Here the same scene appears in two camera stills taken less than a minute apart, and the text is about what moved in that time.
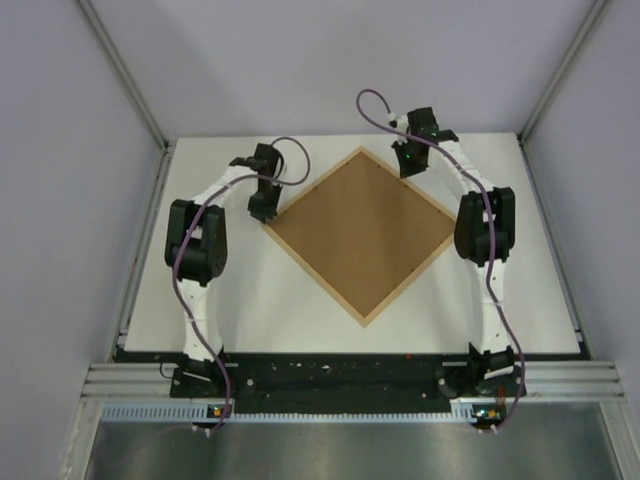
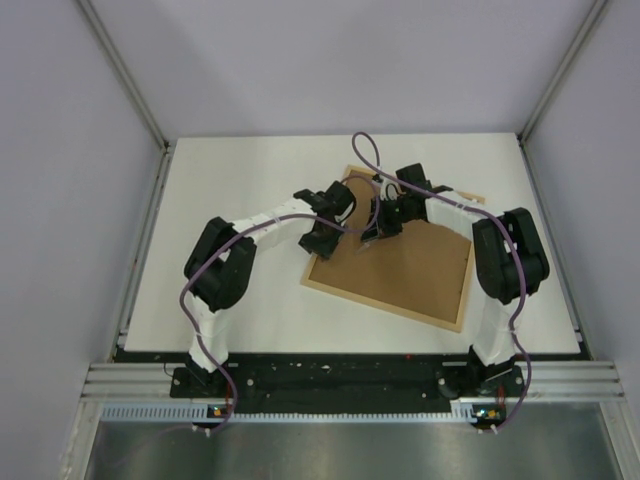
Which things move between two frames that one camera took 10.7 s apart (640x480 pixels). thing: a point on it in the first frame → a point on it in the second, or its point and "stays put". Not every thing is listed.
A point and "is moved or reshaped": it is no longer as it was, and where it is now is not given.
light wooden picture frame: [361, 231] is moved or reshaped
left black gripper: [262, 214] → [323, 249]
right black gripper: [406, 170] → [378, 224]
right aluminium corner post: [536, 112] stays put
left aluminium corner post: [126, 76] stays put
